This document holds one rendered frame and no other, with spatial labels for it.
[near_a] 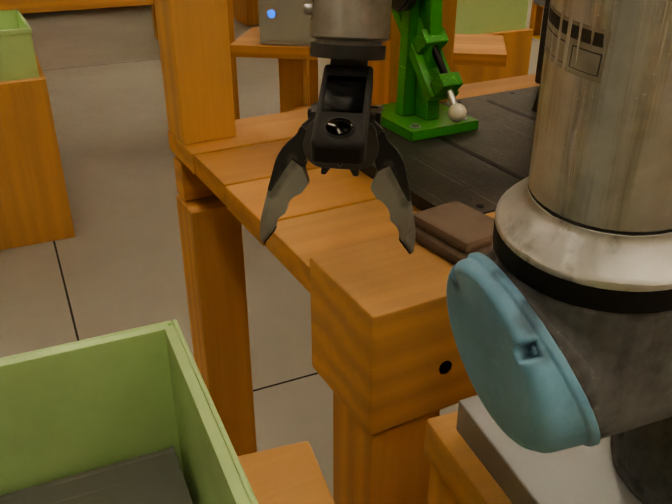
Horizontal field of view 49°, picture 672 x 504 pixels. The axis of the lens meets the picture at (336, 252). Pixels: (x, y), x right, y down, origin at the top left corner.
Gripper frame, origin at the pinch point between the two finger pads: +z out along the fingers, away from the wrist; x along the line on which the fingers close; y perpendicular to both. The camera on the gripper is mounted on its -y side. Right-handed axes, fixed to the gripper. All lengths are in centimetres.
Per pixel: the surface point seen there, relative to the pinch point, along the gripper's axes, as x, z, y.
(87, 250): 105, 67, 183
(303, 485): 0.9, 17.4, -14.1
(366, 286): -3.3, 3.6, 0.4
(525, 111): -28, -8, 62
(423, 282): -9.1, 3.2, 1.7
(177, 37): 28, -18, 43
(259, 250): 41, 64, 189
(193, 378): 8.0, 2.2, -24.1
